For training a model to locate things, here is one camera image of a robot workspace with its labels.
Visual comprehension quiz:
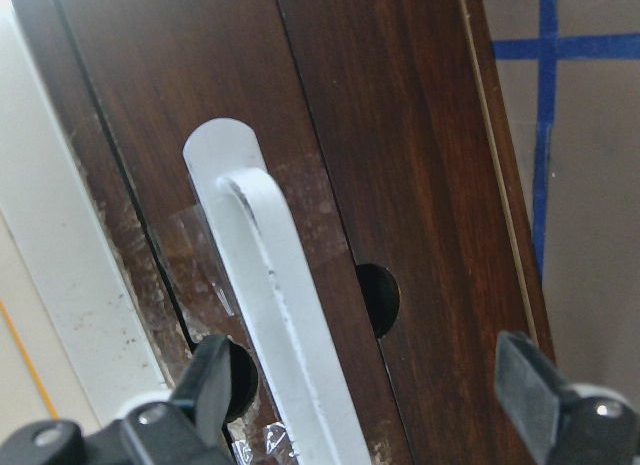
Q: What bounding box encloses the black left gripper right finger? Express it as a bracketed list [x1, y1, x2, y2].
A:
[494, 331, 639, 464]

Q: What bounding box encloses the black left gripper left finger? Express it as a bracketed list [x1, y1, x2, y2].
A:
[1, 335, 231, 464]

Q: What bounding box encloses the white drawer handle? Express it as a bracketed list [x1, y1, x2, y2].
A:
[183, 118, 371, 464]

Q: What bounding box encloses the brown wooden drawer cabinet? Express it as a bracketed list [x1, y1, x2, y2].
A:
[12, 0, 552, 464]

